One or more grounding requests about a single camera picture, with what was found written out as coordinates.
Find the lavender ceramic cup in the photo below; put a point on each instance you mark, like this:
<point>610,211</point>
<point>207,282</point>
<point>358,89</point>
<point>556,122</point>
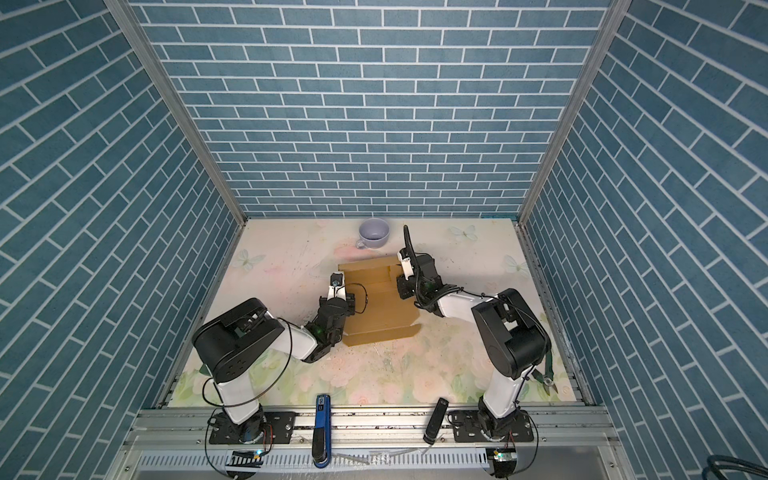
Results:
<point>373,234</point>

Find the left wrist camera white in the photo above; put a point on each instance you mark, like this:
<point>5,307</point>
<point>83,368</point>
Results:
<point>337,287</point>

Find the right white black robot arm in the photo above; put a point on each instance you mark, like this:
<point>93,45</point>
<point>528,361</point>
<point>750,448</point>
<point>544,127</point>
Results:
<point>513,337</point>

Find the green controller board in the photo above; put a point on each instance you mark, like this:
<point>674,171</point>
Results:
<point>245,459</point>
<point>501,455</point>

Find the black handheld device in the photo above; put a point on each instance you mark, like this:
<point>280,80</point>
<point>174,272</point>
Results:
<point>435,421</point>

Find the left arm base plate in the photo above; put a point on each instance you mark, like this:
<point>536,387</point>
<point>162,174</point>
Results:
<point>265,428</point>

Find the green pliers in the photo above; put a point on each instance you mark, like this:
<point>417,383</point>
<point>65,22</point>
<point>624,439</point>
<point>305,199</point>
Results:
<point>546,378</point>

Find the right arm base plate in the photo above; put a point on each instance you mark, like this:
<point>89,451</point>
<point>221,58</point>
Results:
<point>474,426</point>

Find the white slotted cable duct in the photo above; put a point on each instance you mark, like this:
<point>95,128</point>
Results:
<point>300,460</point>

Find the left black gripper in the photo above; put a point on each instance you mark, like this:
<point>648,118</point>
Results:
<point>350,304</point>

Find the blue black handheld tool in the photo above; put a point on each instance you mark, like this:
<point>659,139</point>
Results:
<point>321,439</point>

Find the left green controller board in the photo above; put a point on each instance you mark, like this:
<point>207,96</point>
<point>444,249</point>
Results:
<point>245,459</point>

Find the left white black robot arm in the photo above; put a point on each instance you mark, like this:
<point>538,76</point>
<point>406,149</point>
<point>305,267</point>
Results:
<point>231,343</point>

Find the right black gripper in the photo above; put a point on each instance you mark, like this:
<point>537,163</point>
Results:
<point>401,282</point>

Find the right green controller board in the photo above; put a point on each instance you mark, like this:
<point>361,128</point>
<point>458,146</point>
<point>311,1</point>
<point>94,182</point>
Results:
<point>501,455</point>

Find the aluminium front rail frame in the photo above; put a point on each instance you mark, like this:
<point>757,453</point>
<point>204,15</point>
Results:
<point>572,441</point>

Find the brown cardboard box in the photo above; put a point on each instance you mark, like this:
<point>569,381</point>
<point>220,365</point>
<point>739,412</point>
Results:
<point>381,314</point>

